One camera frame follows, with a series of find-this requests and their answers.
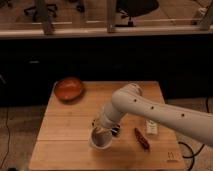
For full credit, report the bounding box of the small clear bottle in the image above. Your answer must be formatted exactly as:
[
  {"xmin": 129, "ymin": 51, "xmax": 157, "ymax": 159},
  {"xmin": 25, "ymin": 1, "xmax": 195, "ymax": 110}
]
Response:
[{"xmin": 146, "ymin": 120, "xmax": 158, "ymax": 135}]

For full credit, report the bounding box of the black floor cable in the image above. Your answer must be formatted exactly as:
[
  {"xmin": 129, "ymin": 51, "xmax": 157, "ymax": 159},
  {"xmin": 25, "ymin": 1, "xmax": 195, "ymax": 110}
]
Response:
[{"xmin": 178, "ymin": 96, "xmax": 213, "ymax": 171}]

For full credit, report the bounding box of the black cable left floor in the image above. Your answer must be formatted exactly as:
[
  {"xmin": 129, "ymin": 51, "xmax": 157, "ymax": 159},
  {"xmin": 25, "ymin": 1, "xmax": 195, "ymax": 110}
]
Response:
[{"xmin": 0, "ymin": 105, "xmax": 12, "ymax": 169}]

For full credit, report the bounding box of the right office chair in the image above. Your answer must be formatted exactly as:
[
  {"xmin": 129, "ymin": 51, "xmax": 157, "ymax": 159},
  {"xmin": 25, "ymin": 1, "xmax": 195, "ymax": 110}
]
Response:
[{"xmin": 116, "ymin": 0, "xmax": 159, "ymax": 27}]

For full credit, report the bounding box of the black striped box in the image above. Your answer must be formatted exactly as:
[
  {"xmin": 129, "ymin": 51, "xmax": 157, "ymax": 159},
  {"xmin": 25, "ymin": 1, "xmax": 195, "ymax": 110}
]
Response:
[{"xmin": 111, "ymin": 125, "xmax": 120, "ymax": 136}]

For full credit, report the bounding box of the left office chair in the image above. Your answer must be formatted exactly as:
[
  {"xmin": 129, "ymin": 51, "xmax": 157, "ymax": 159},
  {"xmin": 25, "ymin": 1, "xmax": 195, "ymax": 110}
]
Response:
[{"xmin": 23, "ymin": 0, "xmax": 58, "ymax": 22}]

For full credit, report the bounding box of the office chair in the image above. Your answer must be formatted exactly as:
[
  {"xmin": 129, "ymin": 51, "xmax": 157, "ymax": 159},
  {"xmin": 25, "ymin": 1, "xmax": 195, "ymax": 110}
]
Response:
[
  {"xmin": 116, "ymin": 0, "xmax": 159, "ymax": 27},
  {"xmin": 23, "ymin": 0, "xmax": 58, "ymax": 22}
]

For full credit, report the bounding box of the brown snack bar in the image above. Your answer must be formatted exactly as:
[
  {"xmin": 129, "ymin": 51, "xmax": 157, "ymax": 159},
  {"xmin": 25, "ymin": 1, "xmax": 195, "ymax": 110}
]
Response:
[{"xmin": 134, "ymin": 128, "xmax": 150, "ymax": 150}]

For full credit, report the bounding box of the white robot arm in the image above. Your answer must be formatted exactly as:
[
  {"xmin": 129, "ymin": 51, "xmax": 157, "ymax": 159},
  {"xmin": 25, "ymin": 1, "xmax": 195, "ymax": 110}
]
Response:
[{"xmin": 96, "ymin": 83, "xmax": 213, "ymax": 148}]

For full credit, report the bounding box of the orange ceramic bowl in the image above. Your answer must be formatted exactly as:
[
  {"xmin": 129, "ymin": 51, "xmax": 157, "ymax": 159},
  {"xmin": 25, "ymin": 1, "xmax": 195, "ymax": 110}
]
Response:
[{"xmin": 53, "ymin": 77, "xmax": 84, "ymax": 101}]

